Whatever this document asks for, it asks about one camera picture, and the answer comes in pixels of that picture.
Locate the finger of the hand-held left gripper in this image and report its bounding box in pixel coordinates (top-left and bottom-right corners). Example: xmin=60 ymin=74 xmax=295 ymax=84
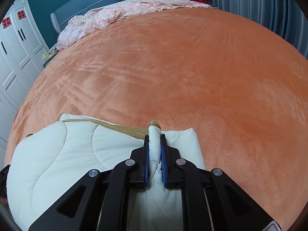
xmin=0 ymin=165 xmax=10 ymax=198

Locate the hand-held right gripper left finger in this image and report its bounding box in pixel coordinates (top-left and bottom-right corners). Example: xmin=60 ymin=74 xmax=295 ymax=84
xmin=28 ymin=135 xmax=151 ymax=231

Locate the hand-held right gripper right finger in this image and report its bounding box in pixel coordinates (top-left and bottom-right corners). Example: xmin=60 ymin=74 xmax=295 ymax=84
xmin=160 ymin=134 xmax=281 ymax=231

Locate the cream quilted jacket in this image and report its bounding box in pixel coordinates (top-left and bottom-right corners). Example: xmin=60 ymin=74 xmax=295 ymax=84
xmin=6 ymin=113 xmax=207 ymax=231

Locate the orange plush blanket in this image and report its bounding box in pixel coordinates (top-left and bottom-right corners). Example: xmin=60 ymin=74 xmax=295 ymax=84
xmin=3 ymin=6 xmax=308 ymax=231

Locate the pale yellow cloth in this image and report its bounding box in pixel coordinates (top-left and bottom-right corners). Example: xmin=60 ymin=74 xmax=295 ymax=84
xmin=43 ymin=46 xmax=58 ymax=59

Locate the white wardrobe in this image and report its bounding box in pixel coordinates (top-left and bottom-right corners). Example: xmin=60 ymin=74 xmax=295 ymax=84
xmin=0 ymin=0 xmax=51 ymax=145

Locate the pink embroidered quilt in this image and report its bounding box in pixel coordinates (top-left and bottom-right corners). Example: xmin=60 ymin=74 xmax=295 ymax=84
xmin=56 ymin=0 xmax=212 ymax=51

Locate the grey-blue curtain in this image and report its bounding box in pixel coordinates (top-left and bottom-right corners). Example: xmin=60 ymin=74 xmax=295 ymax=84
xmin=204 ymin=0 xmax=308 ymax=58

